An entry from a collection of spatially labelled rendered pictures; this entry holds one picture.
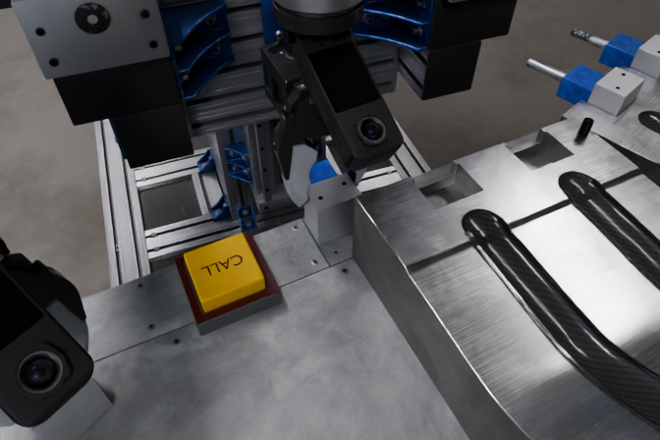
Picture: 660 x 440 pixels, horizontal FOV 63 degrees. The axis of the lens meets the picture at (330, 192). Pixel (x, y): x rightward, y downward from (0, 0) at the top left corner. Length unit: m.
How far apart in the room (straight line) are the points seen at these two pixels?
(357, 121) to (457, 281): 0.15
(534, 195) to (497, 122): 1.55
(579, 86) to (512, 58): 1.72
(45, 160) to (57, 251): 0.42
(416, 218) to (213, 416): 0.24
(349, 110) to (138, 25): 0.30
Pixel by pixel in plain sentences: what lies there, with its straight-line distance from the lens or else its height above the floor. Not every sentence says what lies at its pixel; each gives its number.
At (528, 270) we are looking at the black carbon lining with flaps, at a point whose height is 0.88.
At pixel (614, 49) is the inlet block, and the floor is 0.87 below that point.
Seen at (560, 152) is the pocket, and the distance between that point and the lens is 0.58.
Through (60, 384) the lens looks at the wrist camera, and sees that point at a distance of 0.33.
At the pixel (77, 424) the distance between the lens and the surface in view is 0.49.
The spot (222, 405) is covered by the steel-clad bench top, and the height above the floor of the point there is 0.80.
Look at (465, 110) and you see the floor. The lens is 2.08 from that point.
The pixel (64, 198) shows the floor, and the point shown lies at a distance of 1.88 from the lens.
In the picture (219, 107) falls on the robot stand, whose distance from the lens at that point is 0.86.
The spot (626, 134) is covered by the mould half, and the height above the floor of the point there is 0.86.
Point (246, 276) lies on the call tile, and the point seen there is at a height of 0.84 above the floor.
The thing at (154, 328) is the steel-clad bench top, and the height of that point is 0.80.
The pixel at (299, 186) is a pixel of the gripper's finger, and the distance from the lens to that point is 0.51.
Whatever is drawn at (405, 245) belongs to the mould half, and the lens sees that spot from 0.45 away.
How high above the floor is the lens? 1.24
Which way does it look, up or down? 47 degrees down
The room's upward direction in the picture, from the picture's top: straight up
